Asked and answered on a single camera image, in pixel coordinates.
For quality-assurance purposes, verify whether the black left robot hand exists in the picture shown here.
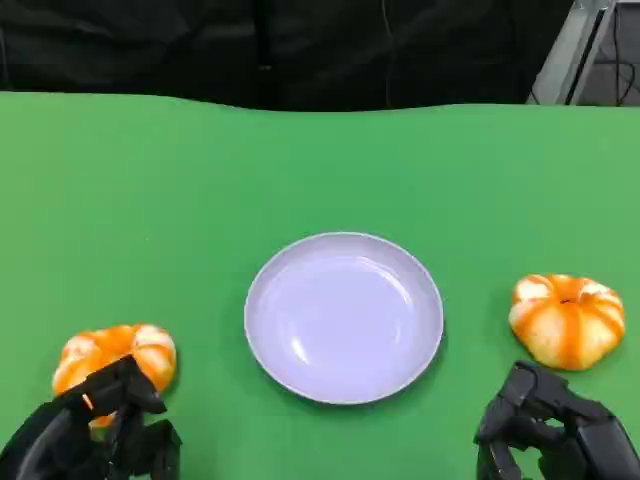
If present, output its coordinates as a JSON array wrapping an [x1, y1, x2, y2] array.
[[0, 355, 183, 480]]

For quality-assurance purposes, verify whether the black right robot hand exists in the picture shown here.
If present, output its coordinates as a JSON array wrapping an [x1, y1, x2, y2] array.
[[473, 360, 640, 480]]

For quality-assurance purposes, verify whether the orange white toy bread roll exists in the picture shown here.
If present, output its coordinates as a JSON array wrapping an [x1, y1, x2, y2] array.
[[507, 273, 626, 372], [51, 323, 178, 430]]

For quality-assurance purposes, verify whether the lilac plate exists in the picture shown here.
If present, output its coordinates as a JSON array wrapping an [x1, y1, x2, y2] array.
[[243, 231, 445, 406]]

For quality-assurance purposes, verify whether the green table cloth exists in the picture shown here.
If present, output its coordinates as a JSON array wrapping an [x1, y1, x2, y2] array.
[[0, 90, 640, 480]]

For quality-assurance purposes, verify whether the black backdrop curtain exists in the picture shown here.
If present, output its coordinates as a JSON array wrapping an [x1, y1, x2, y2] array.
[[0, 0, 574, 113]]

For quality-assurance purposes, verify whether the black cable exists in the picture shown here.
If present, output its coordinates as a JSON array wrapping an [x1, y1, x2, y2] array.
[[597, 4, 640, 107]]

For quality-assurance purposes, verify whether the grey metal frame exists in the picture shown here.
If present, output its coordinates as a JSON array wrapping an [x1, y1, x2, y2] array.
[[525, 0, 640, 106]]

